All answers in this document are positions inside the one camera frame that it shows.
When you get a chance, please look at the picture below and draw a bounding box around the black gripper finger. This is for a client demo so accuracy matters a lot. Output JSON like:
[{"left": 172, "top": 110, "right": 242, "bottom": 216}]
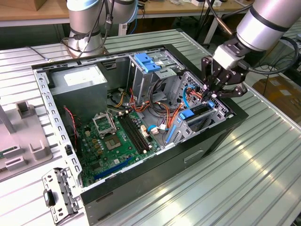
[
  {"left": 211, "top": 83, "right": 248, "bottom": 99},
  {"left": 201, "top": 56, "right": 221, "bottom": 102}
]

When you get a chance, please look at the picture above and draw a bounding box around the red yellow power wire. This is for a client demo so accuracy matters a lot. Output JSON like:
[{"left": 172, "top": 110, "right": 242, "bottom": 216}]
[{"left": 188, "top": 87, "right": 210, "bottom": 103}]

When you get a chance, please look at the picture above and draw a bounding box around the hard disk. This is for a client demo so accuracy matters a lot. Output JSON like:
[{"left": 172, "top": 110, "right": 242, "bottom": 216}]
[{"left": 165, "top": 100, "right": 216, "bottom": 145}]

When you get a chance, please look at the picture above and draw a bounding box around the grey metal disk bay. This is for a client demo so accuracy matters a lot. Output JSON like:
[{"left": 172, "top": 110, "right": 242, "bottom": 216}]
[{"left": 164, "top": 72, "right": 236, "bottom": 149}]

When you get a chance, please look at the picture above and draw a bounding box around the large labelled cardboard box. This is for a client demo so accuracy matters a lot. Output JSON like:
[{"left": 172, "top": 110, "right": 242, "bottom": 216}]
[{"left": 253, "top": 75, "right": 301, "bottom": 129}]

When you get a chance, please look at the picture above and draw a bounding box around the black tripod stand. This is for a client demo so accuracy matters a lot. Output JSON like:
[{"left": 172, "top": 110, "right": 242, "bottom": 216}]
[{"left": 195, "top": 0, "right": 216, "bottom": 49}]

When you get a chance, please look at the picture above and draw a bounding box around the blue plastic drive latch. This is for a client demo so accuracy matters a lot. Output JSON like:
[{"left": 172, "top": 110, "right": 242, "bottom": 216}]
[{"left": 134, "top": 53, "right": 161, "bottom": 73}]

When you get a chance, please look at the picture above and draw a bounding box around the grey optical drive cage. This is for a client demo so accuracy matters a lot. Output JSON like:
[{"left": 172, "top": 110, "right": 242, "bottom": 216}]
[{"left": 128, "top": 50, "right": 186, "bottom": 106}]

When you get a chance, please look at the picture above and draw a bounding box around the long wooden desk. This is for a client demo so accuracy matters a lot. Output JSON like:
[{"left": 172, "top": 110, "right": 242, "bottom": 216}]
[{"left": 0, "top": 0, "right": 254, "bottom": 28}]

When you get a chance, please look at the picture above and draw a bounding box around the black RAM slot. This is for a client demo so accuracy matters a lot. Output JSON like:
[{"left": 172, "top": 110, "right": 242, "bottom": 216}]
[
  {"left": 124, "top": 112, "right": 153, "bottom": 151},
  {"left": 117, "top": 113, "right": 148, "bottom": 155}
]

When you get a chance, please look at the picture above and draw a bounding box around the green motherboard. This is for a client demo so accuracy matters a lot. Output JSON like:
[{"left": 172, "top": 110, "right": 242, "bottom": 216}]
[{"left": 76, "top": 110, "right": 162, "bottom": 186}]

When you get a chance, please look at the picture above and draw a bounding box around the CPU socket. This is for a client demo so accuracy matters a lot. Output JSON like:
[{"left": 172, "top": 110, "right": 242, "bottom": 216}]
[{"left": 103, "top": 134, "right": 123, "bottom": 151}]

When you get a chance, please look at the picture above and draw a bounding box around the black open PC case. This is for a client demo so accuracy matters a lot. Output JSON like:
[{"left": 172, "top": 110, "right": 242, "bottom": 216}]
[{"left": 31, "top": 43, "right": 249, "bottom": 226}]

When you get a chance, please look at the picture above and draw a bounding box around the metal socket cover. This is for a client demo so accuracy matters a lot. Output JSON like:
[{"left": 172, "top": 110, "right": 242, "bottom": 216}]
[{"left": 92, "top": 112, "right": 118, "bottom": 138}]

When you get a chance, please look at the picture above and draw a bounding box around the grey power supply unit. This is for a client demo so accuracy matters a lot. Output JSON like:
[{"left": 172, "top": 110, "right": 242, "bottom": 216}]
[{"left": 48, "top": 64, "right": 108, "bottom": 121}]

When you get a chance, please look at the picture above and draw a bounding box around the blue expansion slot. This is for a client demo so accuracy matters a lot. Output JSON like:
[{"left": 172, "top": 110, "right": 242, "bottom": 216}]
[{"left": 93, "top": 157, "right": 132, "bottom": 182}]

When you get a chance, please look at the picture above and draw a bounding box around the black case fan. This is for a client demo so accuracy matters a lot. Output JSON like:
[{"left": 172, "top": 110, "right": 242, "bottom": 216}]
[{"left": 63, "top": 107, "right": 83, "bottom": 158}]

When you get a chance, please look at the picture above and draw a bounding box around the grey parts rack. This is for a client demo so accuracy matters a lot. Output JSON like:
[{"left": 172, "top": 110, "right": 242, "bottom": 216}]
[{"left": 0, "top": 100, "right": 62, "bottom": 182}]

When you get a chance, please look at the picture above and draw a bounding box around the black plastic latch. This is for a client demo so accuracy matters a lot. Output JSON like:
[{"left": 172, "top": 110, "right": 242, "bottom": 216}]
[{"left": 42, "top": 189, "right": 56, "bottom": 208}]

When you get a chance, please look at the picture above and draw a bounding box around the green RAM stick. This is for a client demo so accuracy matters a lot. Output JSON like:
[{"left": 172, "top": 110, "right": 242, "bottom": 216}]
[{"left": 0, "top": 147, "right": 18, "bottom": 161}]

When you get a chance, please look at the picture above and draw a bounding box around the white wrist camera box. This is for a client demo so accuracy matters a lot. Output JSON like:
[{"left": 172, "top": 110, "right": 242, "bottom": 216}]
[{"left": 213, "top": 44, "right": 245, "bottom": 70}]

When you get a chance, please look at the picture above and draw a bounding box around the black camera cable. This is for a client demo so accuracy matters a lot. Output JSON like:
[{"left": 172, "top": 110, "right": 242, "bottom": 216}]
[{"left": 243, "top": 36, "right": 300, "bottom": 75}]

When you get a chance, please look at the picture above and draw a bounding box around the blue data wire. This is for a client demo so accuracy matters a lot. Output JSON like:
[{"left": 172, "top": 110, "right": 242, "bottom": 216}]
[{"left": 183, "top": 86, "right": 195, "bottom": 108}]

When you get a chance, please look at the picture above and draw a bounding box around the orange black wire bundle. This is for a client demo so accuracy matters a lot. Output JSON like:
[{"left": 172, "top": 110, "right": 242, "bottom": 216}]
[{"left": 129, "top": 88, "right": 184, "bottom": 132}]

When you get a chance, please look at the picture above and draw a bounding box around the white connector with blue wire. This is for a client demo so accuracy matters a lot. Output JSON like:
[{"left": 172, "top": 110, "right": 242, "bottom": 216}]
[{"left": 147, "top": 124, "right": 169, "bottom": 136}]

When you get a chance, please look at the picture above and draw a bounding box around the square brown base plate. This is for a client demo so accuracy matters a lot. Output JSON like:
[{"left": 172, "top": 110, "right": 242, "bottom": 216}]
[{"left": 63, "top": 39, "right": 108, "bottom": 59}]

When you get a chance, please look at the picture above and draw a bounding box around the metal expansion bracket retainer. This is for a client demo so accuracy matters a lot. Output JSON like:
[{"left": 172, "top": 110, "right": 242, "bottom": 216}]
[{"left": 41, "top": 166, "right": 84, "bottom": 224}]

